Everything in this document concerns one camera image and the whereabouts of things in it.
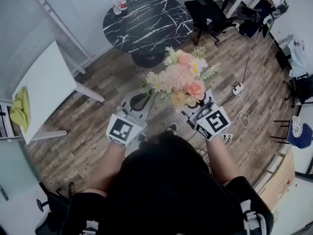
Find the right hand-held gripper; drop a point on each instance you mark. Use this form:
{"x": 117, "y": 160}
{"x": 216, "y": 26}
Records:
{"x": 215, "y": 122}

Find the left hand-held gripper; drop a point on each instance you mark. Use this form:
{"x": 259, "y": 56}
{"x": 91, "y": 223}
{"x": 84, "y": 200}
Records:
{"x": 122, "y": 130}

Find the pink and white flowers bouquet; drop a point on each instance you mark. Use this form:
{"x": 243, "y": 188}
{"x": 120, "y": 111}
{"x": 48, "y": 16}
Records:
{"x": 178, "y": 78}

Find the person's right forearm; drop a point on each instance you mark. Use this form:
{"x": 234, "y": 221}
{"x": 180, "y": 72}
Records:
{"x": 221, "y": 160}

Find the person's left forearm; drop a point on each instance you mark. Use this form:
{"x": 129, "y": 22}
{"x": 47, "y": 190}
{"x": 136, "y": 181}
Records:
{"x": 110, "y": 165}

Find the person's black shoe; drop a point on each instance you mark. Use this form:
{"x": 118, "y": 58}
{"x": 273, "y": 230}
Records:
{"x": 172, "y": 128}
{"x": 142, "y": 138}

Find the white power strip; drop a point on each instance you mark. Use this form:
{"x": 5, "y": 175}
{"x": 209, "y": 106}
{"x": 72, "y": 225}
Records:
{"x": 238, "y": 88}

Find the black marble round table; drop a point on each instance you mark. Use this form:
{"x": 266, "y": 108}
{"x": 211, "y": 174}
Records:
{"x": 146, "y": 23}

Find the person's black shirt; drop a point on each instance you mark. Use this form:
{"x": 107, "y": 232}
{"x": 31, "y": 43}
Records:
{"x": 166, "y": 192}

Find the clear white-capped water bottle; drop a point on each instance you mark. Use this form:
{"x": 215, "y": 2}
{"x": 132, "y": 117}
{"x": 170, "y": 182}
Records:
{"x": 117, "y": 6}

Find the red-label water bottle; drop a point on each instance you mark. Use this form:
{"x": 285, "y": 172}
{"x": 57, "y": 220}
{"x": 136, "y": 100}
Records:
{"x": 123, "y": 1}

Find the black swivel chair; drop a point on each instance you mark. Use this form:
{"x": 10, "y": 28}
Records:
{"x": 303, "y": 89}

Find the blue chair with black legs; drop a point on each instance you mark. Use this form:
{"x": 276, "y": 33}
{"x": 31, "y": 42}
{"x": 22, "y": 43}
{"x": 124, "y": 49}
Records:
{"x": 300, "y": 133}

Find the wooden cabinet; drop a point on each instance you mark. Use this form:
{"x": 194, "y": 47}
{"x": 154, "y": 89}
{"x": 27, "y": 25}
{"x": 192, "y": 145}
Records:
{"x": 278, "y": 180}

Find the white plastic bag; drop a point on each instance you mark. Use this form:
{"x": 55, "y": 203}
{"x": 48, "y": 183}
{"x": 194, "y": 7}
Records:
{"x": 297, "y": 53}

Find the green cloth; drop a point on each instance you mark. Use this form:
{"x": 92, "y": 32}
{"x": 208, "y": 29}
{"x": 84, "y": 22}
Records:
{"x": 20, "y": 109}

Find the grey laptop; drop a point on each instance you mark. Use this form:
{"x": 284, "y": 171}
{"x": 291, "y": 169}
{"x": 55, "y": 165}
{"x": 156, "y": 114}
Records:
{"x": 5, "y": 121}

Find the black chair with armrests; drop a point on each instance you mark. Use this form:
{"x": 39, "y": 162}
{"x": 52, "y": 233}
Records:
{"x": 53, "y": 212}

